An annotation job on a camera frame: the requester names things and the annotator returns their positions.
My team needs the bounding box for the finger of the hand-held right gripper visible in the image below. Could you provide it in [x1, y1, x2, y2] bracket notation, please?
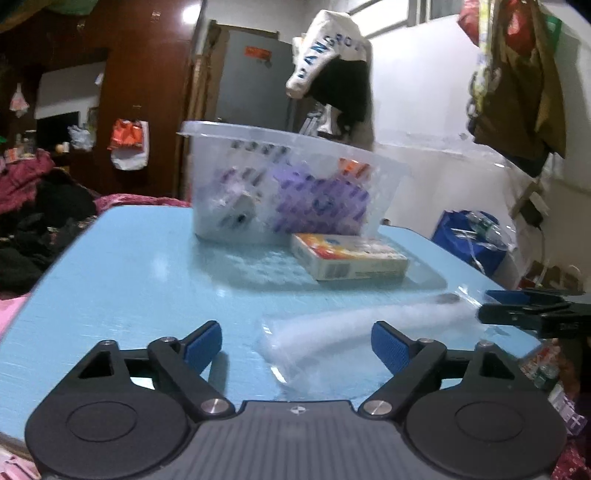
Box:
[485, 288, 587, 306]
[477, 303, 548, 329]

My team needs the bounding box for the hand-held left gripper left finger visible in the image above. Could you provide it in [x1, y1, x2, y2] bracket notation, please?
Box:
[65, 320, 234, 421]

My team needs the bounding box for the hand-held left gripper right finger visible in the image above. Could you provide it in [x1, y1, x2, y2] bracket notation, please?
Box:
[358, 322, 527, 420]

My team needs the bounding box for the clear plastic bag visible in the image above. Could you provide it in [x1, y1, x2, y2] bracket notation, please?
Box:
[256, 293, 481, 402]

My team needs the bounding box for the orange box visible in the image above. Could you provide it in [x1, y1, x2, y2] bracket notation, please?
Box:
[290, 232, 411, 281]

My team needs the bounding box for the white plastic basket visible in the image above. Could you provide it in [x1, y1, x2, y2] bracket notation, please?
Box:
[177, 120, 411, 245]

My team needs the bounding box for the purple tissue pack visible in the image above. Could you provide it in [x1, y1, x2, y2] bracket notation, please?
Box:
[268, 164, 370, 236]

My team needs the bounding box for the small orange packet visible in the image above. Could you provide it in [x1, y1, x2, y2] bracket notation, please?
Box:
[338, 158, 371, 182]

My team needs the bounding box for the red packet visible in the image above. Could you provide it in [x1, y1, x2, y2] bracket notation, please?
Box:
[522, 346, 566, 393]

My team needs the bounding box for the clear water bottle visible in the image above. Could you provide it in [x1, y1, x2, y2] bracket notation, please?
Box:
[466, 212, 509, 245]

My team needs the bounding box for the blue tote bag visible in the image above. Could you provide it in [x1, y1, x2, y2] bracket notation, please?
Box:
[431, 210, 513, 278]

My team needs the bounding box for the black power adapter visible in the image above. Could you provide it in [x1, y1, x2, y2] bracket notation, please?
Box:
[510, 185, 550, 228]

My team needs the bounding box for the pink floral blanket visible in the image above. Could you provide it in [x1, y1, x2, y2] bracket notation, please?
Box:
[0, 295, 28, 342]

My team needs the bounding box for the black clothes pile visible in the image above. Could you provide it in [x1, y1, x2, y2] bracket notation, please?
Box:
[0, 171, 100, 296]

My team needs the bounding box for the olive hanging jacket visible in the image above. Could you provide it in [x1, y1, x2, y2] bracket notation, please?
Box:
[471, 0, 568, 160]

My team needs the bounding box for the red and white bag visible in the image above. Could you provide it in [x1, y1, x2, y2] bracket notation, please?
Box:
[108, 119, 149, 171]

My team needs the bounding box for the crumpled white plastic bag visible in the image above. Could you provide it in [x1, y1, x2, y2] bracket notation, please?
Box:
[69, 124, 93, 151]

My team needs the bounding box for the red plaid blanket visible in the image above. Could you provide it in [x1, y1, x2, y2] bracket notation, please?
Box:
[0, 150, 190, 217]

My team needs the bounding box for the grey door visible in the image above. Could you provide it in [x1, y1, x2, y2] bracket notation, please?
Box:
[215, 25, 296, 134]

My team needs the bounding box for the black hanging garment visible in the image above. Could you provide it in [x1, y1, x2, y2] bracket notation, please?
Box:
[309, 60, 376, 148]

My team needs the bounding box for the brown wooden wardrobe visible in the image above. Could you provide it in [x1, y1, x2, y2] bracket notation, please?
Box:
[0, 0, 204, 204]

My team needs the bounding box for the white hanging plastic bag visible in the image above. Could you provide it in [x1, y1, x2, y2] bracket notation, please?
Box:
[9, 83, 31, 114]

